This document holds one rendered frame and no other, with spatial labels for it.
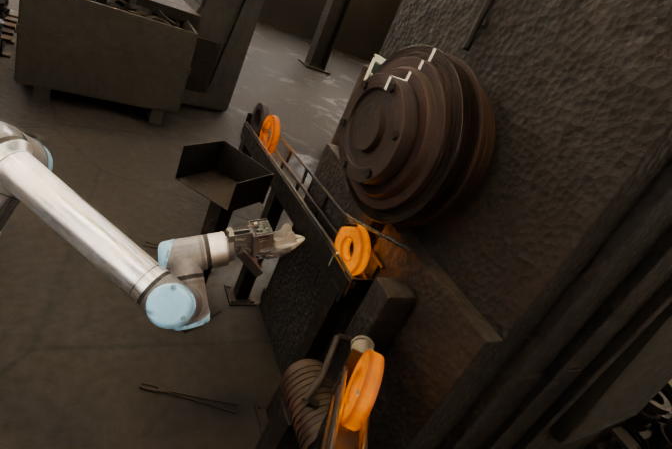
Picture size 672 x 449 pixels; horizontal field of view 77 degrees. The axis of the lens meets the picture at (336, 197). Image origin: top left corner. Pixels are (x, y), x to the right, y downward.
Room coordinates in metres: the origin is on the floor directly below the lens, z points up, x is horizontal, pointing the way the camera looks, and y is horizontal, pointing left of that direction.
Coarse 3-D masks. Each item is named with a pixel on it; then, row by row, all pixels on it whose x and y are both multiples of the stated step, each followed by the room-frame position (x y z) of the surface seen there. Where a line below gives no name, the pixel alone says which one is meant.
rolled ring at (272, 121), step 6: (264, 120) 1.93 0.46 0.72; (270, 120) 1.86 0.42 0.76; (276, 120) 1.84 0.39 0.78; (264, 126) 1.91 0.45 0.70; (270, 126) 1.92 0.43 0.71; (276, 126) 1.81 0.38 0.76; (264, 132) 1.91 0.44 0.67; (276, 132) 1.80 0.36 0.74; (264, 138) 1.90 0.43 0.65; (270, 138) 1.80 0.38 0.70; (276, 138) 1.79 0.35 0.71; (264, 144) 1.88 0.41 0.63; (270, 144) 1.78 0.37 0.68; (276, 144) 1.79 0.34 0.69; (264, 150) 1.82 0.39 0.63; (270, 150) 1.80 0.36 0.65
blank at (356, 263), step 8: (344, 232) 1.15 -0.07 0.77; (352, 232) 1.12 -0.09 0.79; (360, 232) 1.10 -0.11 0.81; (336, 240) 1.16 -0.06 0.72; (344, 240) 1.14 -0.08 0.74; (352, 240) 1.11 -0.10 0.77; (360, 240) 1.08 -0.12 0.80; (368, 240) 1.09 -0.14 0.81; (336, 248) 1.15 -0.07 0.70; (344, 248) 1.14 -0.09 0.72; (360, 248) 1.07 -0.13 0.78; (368, 248) 1.07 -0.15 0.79; (336, 256) 1.13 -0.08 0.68; (344, 256) 1.12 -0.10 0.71; (352, 256) 1.08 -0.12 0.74; (360, 256) 1.05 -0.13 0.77; (368, 256) 1.07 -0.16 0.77; (352, 264) 1.06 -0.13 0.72; (360, 264) 1.05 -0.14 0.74; (352, 272) 1.05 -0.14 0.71; (360, 272) 1.06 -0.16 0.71
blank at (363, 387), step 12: (360, 360) 0.72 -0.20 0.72; (372, 360) 0.66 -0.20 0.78; (360, 372) 0.69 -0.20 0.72; (372, 372) 0.64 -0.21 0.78; (348, 384) 0.71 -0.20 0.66; (360, 384) 0.63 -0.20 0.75; (372, 384) 0.62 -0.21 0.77; (348, 396) 0.66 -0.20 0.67; (360, 396) 0.60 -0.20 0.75; (372, 396) 0.60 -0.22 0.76; (348, 408) 0.61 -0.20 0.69; (360, 408) 0.59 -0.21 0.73; (348, 420) 0.58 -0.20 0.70; (360, 420) 0.58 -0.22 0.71
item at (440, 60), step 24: (408, 48) 1.19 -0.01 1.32; (432, 48) 1.11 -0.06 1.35; (456, 72) 1.02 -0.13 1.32; (456, 96) 0.98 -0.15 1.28; (456, 120) 0.96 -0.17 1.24; (456, 144) 0.93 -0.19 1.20; (456, 168) 0.94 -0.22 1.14; (432, 192) 0.92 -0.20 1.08; (384, 216) 1.01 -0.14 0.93; (408, 216) 0.94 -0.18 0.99
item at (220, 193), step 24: (192, 144) 1.37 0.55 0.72; (216, 144) 1.48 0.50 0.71; (192, 168) 1.39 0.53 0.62; (216, 168) 1.51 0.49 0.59; (240, 168) 1.48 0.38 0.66; (264, 168) 1.44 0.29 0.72; (216, 192) 1.33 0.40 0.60; (240, 192) 1.27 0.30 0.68; (264, 192) 1.41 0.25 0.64; (216, 216) 1.33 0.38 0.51; (216, 312) 1.40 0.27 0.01
